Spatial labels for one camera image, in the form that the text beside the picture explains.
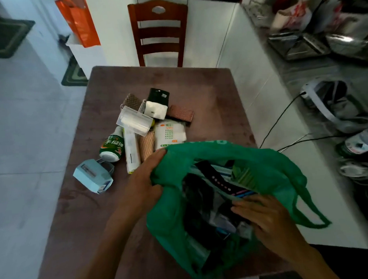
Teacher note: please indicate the person's left forearm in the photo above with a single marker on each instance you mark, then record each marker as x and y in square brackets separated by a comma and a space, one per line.
[106, 250]

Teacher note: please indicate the white packet with green print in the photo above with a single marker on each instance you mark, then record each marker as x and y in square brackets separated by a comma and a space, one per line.
[169, 134]

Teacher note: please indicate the green bottle with white cap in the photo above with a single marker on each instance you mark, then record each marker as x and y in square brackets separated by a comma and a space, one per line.
[112, 145]

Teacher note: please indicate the green bottle with white label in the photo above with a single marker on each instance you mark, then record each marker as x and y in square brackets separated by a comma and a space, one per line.
[359, 144]

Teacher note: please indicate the stack of metal dishes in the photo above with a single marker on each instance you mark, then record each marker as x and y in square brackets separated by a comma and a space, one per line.
[359, 171]

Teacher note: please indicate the black striped packet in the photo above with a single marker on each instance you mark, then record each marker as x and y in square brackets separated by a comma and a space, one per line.
[217, 180]

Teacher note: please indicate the clear plastic cylinder container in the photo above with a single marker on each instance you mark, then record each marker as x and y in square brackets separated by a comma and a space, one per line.
[135, 120]

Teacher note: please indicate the person's right hand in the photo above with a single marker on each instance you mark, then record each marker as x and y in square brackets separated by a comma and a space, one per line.
[276, 225]

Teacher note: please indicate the white and grey appliance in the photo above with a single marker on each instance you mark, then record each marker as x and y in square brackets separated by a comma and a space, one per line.
[337, 106]

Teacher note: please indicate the orange plastic bag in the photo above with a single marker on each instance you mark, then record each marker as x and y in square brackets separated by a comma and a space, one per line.
[81, 23]

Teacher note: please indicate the green fabric shopping bag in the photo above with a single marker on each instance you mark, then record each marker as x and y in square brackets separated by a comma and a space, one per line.
[264, 164]

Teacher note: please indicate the green striped floor mat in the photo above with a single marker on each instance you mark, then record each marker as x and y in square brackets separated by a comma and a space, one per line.
[74, 76]

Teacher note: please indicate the person's left hand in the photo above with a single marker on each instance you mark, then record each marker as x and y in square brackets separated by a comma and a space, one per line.
[139, 188]

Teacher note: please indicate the person's right forearm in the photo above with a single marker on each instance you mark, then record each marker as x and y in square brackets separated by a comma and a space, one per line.
[314, 267]

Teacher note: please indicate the person's right fingers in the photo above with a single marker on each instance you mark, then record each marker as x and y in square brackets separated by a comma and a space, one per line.
[248, 209]

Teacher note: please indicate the brown wooden chair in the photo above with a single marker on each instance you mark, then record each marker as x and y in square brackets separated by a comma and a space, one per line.
[159, 32]

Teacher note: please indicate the white and red plastic bag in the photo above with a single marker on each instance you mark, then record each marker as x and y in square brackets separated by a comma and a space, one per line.
[291, 17]

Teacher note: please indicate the brown wafer packet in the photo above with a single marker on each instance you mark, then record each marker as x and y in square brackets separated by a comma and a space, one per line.
[147, 145]
[133, 101]
[180, 113]

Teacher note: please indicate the light blue small box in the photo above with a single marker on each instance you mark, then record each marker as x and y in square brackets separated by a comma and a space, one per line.
[92, 177]

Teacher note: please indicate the white long tube box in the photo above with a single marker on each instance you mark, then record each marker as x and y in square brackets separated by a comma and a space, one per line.
[132, 152]

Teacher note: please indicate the black glossy packet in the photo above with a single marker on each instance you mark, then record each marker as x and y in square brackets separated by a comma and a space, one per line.
[198, 198]

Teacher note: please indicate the black small packet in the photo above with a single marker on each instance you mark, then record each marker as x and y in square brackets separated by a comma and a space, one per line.
[158, 94]

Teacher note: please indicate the shiny metal bowl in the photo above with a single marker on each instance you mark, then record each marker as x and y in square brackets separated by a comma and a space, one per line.
[349, 45]

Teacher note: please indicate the metal rectangular tray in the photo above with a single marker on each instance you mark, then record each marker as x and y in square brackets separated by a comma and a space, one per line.
[298, 46]

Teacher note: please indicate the green leaf print packet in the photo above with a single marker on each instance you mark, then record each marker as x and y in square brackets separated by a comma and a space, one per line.
[243, 174]

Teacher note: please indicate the person's left fingers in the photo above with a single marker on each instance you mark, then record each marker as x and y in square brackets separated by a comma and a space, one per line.
[154, 159]

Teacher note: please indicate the dark green door mat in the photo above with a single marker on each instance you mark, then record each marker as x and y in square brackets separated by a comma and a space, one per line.
[3, 37]

